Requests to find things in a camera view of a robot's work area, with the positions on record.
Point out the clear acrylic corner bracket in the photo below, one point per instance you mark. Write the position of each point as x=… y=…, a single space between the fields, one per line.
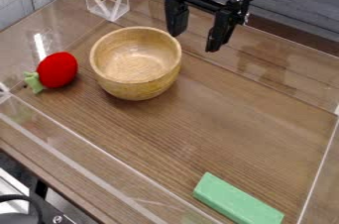
x=108 y=9

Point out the black equipment under table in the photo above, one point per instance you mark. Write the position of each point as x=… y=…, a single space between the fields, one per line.
x=24 y=207

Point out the red plush strawberry toy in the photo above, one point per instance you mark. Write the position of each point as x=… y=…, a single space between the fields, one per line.
x=54 y=72

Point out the green rectangular block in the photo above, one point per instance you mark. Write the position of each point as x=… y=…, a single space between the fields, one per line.
x=233 y=203

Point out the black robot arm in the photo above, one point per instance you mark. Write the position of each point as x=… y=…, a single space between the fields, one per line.
x=229 y=12

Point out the wooden bowl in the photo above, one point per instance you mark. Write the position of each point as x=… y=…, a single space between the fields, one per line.
x=136 y=62

